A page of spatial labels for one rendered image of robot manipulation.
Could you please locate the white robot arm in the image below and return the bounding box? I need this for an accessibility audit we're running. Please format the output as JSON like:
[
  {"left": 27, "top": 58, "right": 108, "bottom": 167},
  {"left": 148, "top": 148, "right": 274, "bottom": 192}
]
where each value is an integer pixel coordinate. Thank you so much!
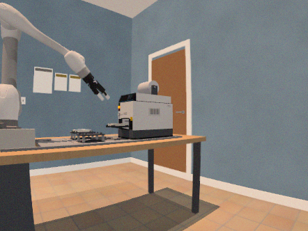
[{"left": 0, "top": 3, "right": 90, "bottom": 129}]

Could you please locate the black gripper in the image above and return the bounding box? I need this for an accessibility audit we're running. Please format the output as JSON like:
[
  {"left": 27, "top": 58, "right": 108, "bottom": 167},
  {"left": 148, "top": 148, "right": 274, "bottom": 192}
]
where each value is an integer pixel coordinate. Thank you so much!
[{"left": 83, "top": 73, "right": 110, "bottom": 101}]

